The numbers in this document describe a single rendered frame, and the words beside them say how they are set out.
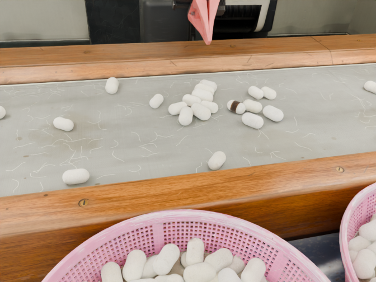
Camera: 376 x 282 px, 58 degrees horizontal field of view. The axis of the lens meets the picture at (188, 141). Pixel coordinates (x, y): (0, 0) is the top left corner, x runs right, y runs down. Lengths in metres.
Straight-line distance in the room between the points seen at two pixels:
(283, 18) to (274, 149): 2.45
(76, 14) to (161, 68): 1.97
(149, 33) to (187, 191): 1.10
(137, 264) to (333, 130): 0.37
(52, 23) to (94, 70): 2.00
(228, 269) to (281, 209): 0.11
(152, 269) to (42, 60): 0.46
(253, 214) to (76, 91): 0.38
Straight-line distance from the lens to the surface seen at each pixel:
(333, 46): 0.84
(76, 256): 0.33
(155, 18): 1.40
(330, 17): 3.11
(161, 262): 0.34
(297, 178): 0.42
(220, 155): 0.44
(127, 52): 0.70
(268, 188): 0.40
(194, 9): 0.66
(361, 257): 0.40
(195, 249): 0.36
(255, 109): 0.56
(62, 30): 2.65
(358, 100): 0.68
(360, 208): 0.43
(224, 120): 0.54
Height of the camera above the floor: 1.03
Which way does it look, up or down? 37 degrees down
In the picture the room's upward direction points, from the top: 3 degrees clockwise
